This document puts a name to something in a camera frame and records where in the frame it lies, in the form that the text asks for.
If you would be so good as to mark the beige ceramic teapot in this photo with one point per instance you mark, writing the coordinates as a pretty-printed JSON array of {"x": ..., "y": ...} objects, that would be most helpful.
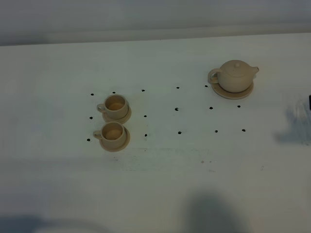
[{"x": 233, "y": 76}]

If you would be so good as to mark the round beige teapot saucer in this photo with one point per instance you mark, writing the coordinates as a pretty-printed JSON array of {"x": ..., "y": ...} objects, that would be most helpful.
[{"x": 232, "y": 96}]

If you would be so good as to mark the far beige cup saucer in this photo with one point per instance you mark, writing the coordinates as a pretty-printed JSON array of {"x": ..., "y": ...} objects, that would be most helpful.
[{"x": 121, "y": 120}]

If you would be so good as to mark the beige cup saucer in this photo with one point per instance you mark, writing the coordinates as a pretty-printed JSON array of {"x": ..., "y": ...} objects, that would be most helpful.
[
  {"x": 121, "y": 120},
  {"x": 123, "y": 146}
]

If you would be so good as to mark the near beige cup saucer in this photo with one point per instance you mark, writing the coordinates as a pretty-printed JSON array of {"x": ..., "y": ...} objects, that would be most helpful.
[{"x": 123, "y": 146}]

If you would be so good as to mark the far beige teacup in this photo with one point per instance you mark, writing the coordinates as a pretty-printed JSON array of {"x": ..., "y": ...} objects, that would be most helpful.
[{"x": 115, "y": 106}]

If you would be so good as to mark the beige teacup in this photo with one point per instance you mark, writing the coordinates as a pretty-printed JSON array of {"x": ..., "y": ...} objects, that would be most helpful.
[
  {"x": 112, "y": 135},
  {"x": 115, "y": 106}
]

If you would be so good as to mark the near beige teacup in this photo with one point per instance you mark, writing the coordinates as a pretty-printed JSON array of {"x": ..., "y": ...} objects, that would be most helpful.
[{"x": 112, "y": 135}]

